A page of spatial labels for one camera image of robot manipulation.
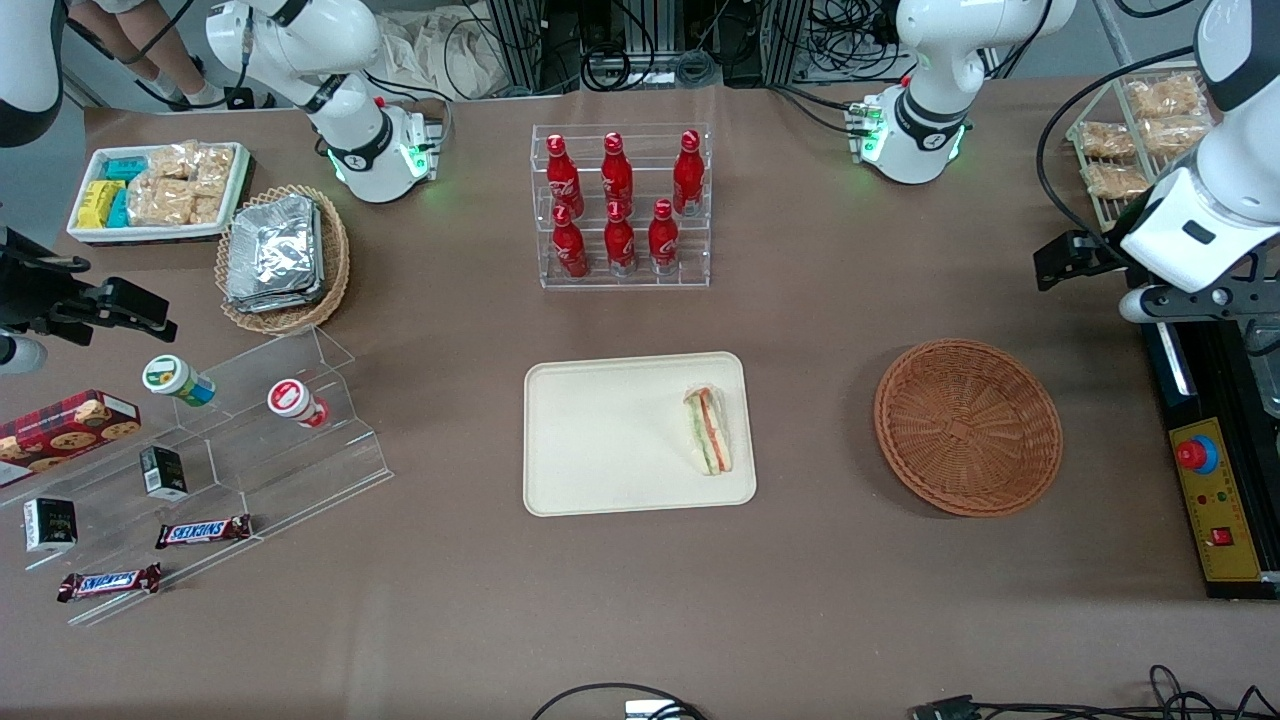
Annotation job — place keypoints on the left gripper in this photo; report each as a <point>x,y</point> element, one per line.
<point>1098,256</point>

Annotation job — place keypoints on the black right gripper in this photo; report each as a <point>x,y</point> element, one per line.
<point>38,290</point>

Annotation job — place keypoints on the triangular sandwich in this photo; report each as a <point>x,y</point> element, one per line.
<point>708,432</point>

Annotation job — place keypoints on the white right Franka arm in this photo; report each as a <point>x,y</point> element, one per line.
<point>350,130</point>

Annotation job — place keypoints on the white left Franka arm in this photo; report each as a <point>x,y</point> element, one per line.
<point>915,120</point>

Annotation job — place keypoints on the white rectangular snack tray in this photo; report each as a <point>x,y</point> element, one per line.
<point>85,235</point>

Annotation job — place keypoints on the oval tan wicker basket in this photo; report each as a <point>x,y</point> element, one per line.
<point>335,260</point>

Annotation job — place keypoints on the round brown wicker basket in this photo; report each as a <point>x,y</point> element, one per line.
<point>965,430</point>

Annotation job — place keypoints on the cream plastic serving tray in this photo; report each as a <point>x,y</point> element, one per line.
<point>610,440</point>

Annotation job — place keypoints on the wrapped bread pack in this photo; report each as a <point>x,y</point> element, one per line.
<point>1117,181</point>
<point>1175,135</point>
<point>1107,140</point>
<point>1165,97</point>

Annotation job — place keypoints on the green lid snack cup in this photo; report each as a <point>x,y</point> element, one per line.
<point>175,379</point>

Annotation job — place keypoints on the teal snack packet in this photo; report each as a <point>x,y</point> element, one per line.
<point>125,169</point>
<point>119,210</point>

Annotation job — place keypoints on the yellow snack packet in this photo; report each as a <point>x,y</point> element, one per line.
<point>98,203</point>

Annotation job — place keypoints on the clear bag of crackers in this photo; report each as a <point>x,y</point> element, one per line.
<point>215,165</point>
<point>207,203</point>
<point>160,202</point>
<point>172,161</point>

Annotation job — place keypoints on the red tartan cookie box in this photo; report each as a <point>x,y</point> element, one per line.
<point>60,430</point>

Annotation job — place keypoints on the silver foil pack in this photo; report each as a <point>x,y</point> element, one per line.
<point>320,280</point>
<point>272,245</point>

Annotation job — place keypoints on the small black green box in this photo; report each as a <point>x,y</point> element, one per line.
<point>163,473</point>

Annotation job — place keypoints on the red lid snack cup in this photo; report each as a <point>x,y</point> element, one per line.
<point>292,400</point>

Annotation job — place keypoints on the black machine base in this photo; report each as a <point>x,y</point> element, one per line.
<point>1225,385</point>

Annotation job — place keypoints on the clear plastic container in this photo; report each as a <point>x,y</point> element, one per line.
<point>1265,375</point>

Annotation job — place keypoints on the clear acrylic stepped stand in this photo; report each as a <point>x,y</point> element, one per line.
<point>290,470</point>

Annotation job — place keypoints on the red emergency stop button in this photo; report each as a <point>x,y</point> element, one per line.
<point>1193,455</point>

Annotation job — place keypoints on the small black white box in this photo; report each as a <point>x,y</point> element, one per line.
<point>50,525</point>

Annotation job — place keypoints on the Snickers chocolate bar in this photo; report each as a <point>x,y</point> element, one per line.
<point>203,531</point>
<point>110,582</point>

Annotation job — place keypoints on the person's bare legs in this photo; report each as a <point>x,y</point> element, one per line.
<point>130,35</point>

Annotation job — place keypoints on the yellow control panel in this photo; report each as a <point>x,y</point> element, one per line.
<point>1225,500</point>

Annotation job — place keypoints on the beige crumpled cloth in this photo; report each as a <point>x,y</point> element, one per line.
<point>430,50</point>

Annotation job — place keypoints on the red cola bottle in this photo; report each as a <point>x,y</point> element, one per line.
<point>620,245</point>
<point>663,240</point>
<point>688,175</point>
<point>617,178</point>
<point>570,248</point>
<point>563,180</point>

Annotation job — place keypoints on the clear acrylic bottle rack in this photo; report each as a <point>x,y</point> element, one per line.
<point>640,280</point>

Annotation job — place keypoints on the grey power strip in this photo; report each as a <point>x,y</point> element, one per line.
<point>640,72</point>

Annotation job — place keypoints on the white plug connector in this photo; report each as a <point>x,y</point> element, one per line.
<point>650,710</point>

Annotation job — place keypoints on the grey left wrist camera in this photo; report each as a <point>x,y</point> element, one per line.
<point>1170,303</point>

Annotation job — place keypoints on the aluminium frame post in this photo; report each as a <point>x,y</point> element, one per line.
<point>515,45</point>
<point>785,40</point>

